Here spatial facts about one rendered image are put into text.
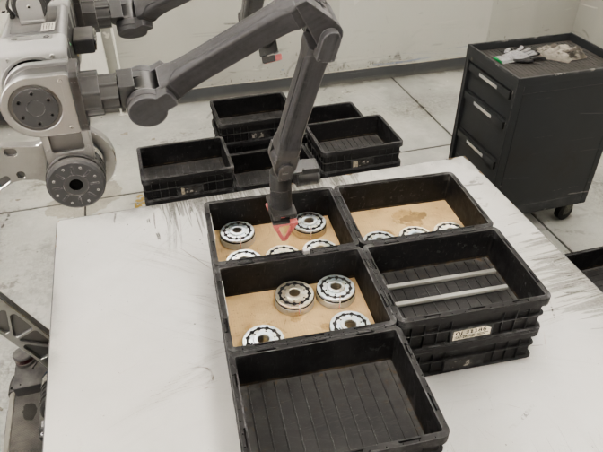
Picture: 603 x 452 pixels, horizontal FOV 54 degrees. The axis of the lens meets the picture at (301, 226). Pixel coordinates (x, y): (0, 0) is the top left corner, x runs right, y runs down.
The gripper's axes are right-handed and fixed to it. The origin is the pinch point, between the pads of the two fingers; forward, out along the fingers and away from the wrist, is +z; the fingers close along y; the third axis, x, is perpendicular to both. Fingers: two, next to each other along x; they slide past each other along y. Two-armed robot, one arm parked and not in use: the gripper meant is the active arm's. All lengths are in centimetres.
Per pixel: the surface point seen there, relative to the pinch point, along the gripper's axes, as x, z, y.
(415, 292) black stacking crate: -32.3, 11.8, -20.2
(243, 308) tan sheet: 13.8, 11.7, -15.2
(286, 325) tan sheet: 4.2, 11.7, -23.9
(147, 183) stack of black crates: 38, 38, 93
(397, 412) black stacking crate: -14, 12, -55
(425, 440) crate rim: -13, 1, -68
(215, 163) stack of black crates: 7, 47, 117
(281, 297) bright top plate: 3.9, 8.8, -16.3
